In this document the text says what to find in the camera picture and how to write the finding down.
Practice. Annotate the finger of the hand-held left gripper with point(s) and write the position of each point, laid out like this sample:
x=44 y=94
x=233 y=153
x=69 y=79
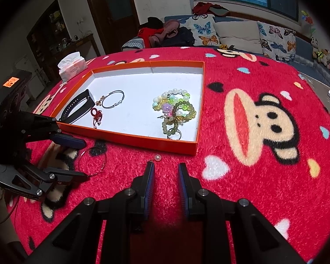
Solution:
x=71 y=141
x=68 y=175

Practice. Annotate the red knot charm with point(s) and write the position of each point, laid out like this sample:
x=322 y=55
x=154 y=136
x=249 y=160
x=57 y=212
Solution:
x=95 y=113

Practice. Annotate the colourful plastic flower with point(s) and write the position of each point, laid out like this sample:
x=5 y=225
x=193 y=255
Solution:
x=307 y=18

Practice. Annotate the red garment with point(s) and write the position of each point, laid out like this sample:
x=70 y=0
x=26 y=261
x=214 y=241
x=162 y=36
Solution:
x=203 y=7

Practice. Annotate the pile of clothes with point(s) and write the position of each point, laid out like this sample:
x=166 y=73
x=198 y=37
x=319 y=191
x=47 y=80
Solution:
x=170 y=34

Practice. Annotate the thin silver bangle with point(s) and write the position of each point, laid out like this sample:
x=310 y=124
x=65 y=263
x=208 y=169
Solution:
x=78 y=162

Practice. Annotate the black fitness band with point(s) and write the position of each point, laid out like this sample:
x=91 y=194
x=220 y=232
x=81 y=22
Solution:
x=79 y=104

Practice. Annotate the dark display cabinet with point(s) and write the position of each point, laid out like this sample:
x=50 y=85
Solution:
x=49 y=30

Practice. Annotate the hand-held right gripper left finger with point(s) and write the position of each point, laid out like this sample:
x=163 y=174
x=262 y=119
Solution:
x=149 y=189

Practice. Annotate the wooden side table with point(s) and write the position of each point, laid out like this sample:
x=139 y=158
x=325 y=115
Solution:
x=85 y=42

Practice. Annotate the small gold charm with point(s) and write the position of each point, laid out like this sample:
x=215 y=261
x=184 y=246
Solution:
x=100 y=101

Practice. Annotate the orange tray box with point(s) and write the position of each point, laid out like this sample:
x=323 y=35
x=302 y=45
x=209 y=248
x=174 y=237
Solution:
x=143 y=115

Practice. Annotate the white plush toy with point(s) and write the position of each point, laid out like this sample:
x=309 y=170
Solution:
x=315 y=41

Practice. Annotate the white pearl earring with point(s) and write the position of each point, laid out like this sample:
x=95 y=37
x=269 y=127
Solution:
x=157 y=157

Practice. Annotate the red monkey printed blanket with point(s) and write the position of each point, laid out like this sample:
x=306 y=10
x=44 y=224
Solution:
x=250 y=170

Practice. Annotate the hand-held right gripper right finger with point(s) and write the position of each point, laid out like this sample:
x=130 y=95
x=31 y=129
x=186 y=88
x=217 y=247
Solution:
x=183 y=189

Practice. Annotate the brown plush bear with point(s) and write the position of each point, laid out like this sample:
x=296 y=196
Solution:
x=323 y=56

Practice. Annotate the plain white pillow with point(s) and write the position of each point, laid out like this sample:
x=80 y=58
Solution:
x=236 y=33

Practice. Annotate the pink tissue box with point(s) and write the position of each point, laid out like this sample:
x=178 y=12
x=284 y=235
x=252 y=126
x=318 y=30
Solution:
x=74 y=70

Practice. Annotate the dark wooden door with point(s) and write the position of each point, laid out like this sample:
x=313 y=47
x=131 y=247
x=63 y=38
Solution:
x=112 y=11

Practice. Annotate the butterfly print pillow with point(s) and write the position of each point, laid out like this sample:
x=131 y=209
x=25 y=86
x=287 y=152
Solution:
x=203 y=30
x=276 y=40

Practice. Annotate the white refrigerator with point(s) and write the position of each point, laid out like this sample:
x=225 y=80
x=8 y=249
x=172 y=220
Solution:
x=40 y=84

